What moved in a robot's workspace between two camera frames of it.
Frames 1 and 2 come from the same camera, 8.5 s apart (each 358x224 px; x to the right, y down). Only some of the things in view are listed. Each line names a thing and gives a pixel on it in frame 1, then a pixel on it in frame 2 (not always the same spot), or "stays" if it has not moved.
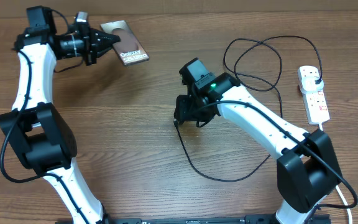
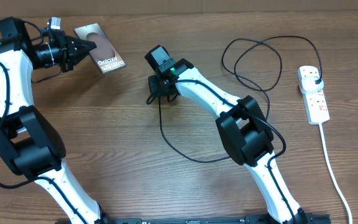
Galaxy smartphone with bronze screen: x=128 y=48 -> x=104 y=55
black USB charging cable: x=247 y=174 -> x=261 y=90
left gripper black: x=94 y=45 -> x=68 y=45
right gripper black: x=187 y=116 -> x=158 y=85
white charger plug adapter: x=309 y=86 stays
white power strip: x=315 y=102 stays
